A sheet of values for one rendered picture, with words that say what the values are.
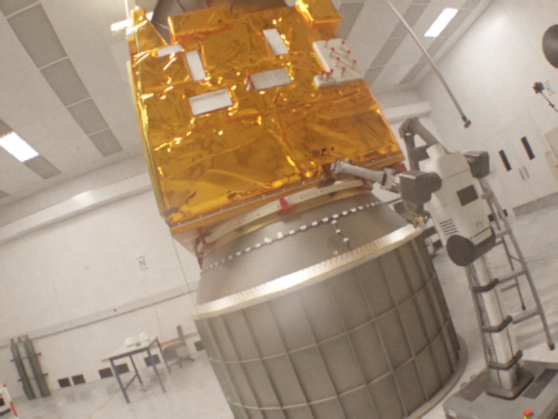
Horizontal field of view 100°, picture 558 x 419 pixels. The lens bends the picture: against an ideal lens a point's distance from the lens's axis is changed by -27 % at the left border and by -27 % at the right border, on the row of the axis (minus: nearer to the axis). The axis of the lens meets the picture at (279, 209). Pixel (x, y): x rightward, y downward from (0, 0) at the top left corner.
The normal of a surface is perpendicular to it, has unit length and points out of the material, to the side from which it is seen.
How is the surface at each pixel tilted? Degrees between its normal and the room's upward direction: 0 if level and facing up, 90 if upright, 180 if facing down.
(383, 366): 90
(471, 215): 90
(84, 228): 90
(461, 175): 90
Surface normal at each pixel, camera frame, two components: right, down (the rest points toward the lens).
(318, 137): 0.07, -0.23
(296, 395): -0.37, -0.04
